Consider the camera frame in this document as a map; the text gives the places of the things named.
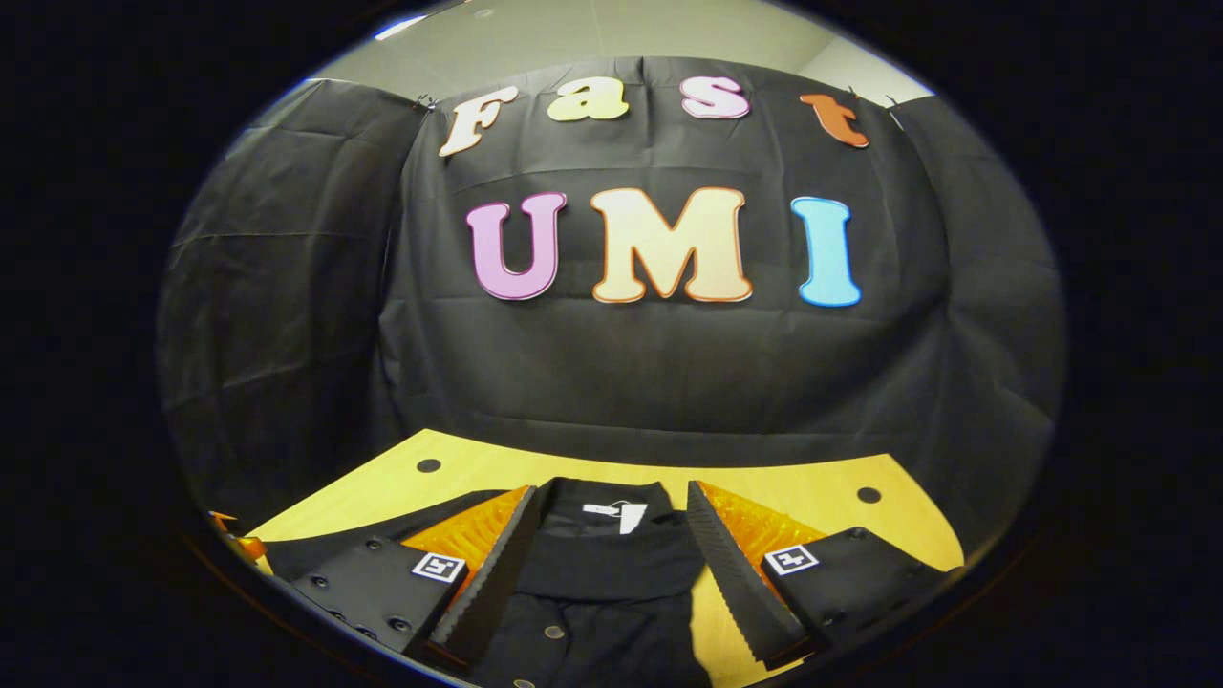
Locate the black backdrop cloth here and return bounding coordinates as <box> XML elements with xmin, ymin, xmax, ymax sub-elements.
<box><xmin>158</xmin><ymin>57</ymin><xmax>1066</xmax><ymax>555</ymax></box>

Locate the black button shirt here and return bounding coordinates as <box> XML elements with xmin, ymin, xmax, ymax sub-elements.
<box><xmin>258</xmin><ymin>476</ymin><xmax>713</xmax><ymax>688</ymax></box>

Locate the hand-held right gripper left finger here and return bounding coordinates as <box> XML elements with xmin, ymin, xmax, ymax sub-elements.
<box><xmin>275</xmin><ymin>484</ymin><xmax>542</xmax><ymax>671</ymax></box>

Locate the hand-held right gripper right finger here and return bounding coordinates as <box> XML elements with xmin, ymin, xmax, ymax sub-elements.
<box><xmin>685</xmin><ymin>479</ymin><xmax>957</xmax><ymax>671</ymax></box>

